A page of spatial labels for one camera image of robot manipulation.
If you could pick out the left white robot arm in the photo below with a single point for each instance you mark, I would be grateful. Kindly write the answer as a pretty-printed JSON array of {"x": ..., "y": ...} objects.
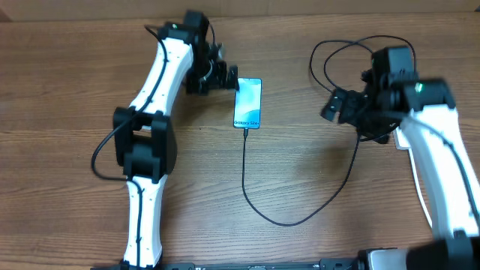
[{"x": 145, "y": 144}]

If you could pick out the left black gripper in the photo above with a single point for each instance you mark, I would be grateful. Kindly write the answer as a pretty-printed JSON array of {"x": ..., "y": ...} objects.
[{"x": 218, "y": 81}]

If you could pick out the Galaxy S24 smartphone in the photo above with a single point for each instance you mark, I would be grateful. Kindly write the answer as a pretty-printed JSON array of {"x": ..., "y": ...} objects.
[{"x": 247, "y": 109}]

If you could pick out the white power strip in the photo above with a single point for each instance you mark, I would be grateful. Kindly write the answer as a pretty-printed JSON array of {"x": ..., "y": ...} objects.
[{"x": 400, "y": 140}]

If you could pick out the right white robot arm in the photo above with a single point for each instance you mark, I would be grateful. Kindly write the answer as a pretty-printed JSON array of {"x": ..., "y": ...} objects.
[{"x": 425, "y": 112}]

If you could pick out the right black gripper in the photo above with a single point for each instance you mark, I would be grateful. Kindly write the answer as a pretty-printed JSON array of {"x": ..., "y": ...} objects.
[{"x": 350, "y": 103}]

